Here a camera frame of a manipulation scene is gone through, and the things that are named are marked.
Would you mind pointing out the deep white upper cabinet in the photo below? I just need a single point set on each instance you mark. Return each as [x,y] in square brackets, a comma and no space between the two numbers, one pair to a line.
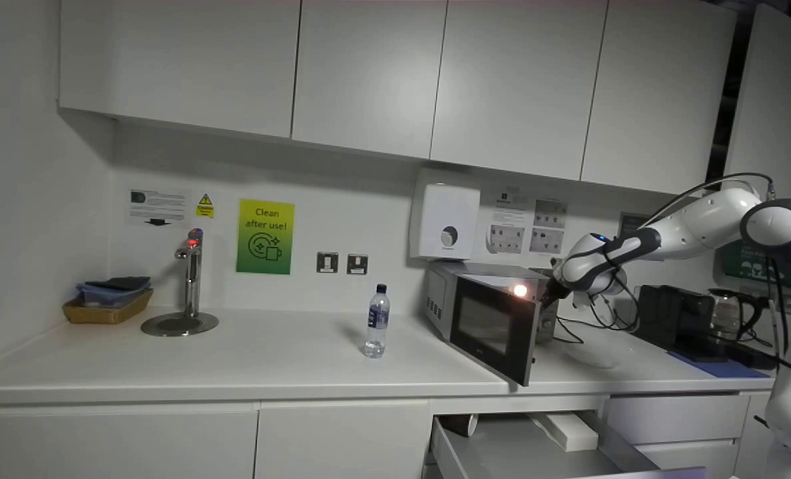
[782,88]

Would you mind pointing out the woven brown basket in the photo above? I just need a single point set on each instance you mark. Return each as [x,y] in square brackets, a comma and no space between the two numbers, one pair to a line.
[104,312]

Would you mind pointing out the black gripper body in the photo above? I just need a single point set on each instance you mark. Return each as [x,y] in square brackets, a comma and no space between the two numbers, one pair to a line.
[560,294]

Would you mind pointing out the black and chrome device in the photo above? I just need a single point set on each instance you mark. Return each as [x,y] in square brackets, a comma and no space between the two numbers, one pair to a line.
[738,322]

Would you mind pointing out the white wall dispenser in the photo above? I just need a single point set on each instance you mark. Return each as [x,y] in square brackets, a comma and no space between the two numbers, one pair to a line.
[445,223]

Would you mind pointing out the green and yellow poster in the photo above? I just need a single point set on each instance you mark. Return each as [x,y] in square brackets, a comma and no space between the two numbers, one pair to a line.
[265,237]

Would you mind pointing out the clear plastic water bottle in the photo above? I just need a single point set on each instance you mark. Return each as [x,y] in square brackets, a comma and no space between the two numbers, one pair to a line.
[376,320]

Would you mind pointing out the chrome hot water tap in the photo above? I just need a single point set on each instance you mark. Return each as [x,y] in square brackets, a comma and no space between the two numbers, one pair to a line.
[191,274]

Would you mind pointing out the white lower cabinet door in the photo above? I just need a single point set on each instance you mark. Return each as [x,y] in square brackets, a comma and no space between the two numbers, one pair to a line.
[109,442]
[341,442]

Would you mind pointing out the white double socket plate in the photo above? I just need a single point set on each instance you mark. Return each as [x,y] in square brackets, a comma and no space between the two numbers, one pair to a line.
[506,237]

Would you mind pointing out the white cabinet door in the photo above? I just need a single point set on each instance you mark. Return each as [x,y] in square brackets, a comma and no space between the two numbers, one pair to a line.
[341,442]
[657,88]
[181,62]
[109,442]
[368,71]
[517,80]

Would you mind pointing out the grey microwave oven body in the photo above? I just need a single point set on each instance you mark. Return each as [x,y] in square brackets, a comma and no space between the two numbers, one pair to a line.
[436,302]

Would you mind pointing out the white upper cabinet door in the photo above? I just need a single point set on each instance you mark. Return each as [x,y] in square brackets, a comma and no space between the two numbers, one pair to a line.
[517,80]
[657,88]
[181,62]
[368,71]

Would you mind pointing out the open white drawer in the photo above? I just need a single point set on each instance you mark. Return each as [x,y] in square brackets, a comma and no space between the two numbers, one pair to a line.
[509,454]

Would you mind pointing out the green wall box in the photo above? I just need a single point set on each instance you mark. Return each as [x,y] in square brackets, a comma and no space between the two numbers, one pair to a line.
[755,270]

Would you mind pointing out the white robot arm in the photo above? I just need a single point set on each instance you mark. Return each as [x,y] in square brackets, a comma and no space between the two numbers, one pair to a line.
[714,216]

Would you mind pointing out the blue mat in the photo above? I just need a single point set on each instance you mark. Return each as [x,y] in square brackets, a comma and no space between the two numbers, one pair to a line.
[722,366]

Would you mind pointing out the black coffee machine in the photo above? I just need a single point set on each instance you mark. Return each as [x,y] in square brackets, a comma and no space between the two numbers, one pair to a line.
[674,314]

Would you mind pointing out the closed white drawer front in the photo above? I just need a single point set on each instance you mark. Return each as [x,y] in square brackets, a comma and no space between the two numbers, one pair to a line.
[678,417]

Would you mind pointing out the white wall notice label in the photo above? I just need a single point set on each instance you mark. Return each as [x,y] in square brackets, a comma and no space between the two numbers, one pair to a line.
[155,207]

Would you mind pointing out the yellow triangle warning sticker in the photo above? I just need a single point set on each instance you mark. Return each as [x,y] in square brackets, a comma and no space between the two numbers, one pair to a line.
[205,208]

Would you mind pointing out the blue cloth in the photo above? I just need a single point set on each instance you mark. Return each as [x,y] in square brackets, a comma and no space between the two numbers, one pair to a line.
[116,288]

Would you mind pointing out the round metal drip tray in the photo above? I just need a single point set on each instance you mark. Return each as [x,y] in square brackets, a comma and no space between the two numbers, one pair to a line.
[180,326]

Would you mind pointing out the silver wall switch plate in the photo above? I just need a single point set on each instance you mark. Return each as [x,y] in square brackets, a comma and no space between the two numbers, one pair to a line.
[358,264]
[325,263]

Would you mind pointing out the grey double socket plate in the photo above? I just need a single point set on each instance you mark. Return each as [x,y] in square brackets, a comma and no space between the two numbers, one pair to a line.
[548,241]
[553,215]

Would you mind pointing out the flat white box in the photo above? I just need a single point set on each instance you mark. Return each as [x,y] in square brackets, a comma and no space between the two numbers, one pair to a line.
[569,431]

